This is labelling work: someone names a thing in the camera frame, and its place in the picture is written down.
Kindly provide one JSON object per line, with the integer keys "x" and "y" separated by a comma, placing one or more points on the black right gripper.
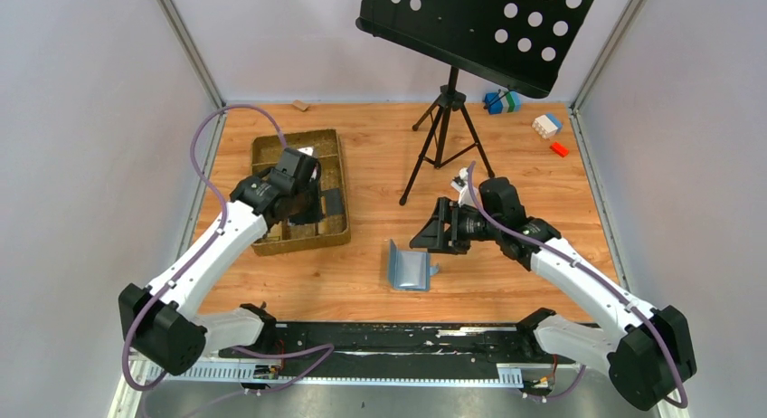
{"x": 448, "y": 224}

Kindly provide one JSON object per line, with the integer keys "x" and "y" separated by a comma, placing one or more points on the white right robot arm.
{"x": 646, "y": 352}

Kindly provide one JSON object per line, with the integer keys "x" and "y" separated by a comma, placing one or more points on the black music stand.
{"x": 519, "y": 45}

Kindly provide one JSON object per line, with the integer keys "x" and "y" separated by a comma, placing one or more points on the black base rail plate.
{"x": 436, "y": 352}

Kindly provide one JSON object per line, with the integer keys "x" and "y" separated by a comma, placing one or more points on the black credit card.
{"x": 334, "y": 202}

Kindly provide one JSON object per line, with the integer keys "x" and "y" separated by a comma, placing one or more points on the blue green toy block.
{"x": 502, "y": 102}

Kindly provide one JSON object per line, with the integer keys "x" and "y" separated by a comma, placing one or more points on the white blue toy block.
{"x": 547, "y": 125}

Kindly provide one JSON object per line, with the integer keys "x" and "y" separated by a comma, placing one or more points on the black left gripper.
{"x": 326, "y": 203}

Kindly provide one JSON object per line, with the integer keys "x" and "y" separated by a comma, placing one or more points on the red toy block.
{"x": 559, "y": 149}

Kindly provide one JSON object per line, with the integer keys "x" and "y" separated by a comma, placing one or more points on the small wooden block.
{"x": 300, "y": 105}

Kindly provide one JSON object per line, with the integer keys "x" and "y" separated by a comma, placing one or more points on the blue leather card holder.
{"x": 409, "y": 270}

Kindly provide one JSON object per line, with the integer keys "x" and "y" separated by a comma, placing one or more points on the woven compartment tray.
{"x": 325, "y": 222}

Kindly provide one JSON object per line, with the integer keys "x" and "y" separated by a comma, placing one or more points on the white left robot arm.
{"x": 161, "y": 320}

